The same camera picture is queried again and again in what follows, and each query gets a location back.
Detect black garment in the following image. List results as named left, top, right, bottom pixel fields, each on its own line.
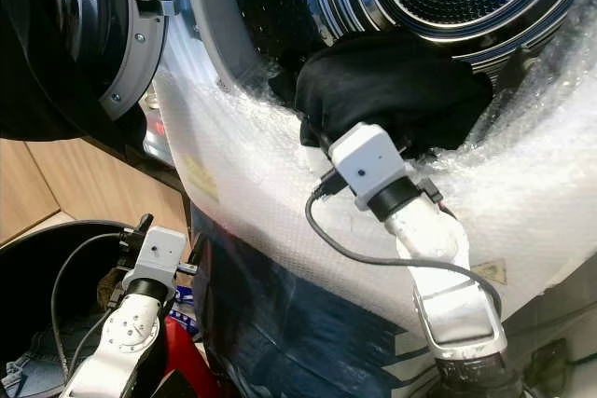
left=294, top=33, right=495, bottom=158

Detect dark blue washing machine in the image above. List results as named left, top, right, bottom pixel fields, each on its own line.
left=145, top=0, right=597, bottom=398

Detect khaki crumpled garment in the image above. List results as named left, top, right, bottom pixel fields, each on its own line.
left=98, top=268, right=129, bottom=311

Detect yellow rectangular warning label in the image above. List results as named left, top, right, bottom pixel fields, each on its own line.
left=182, top=154, right=220, bottom=201

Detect dark crumpled clothing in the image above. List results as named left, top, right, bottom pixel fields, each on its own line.
left=266, top=58, right=307, bottom=108

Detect blue white printed package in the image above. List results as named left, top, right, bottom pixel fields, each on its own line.
left=173, top=286, right=202, bottom=336

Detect clear bubble wrap sheet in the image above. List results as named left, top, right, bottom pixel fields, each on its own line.
left=154, top=34, right=597, bottom=343

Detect light wood cabinet panel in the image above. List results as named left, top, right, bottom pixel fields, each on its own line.
left=0, top=137, right=195, bottom=250

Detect black round laundry bucket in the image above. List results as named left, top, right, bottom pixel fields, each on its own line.
left=0, top=221, right=150, bottom=398

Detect red plastic stool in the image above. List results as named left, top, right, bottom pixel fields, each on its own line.
left=149, top=314, right=227, bottom=398

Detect blue denim jeans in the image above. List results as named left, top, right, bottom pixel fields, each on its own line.
left=0, top=351, right=59, bottom=398

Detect grey rubber door gasket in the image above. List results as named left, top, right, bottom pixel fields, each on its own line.
left=182, top=0, right=258, bottom=93

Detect round washer door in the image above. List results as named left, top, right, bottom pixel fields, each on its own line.
left=47, top=0, right=171, bottom=121

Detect small black box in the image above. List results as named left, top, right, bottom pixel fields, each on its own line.
left=527, top=337, right=570, bottom=386

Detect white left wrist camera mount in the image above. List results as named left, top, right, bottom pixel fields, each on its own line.
left=126, top=226, right=187, bottom=292

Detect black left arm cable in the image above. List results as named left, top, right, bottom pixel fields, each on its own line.
left=51, top=230, right=128, bottom=382

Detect dark grey right arm cable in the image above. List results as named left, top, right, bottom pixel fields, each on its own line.
left=305, top=184, right=507, bottom=317

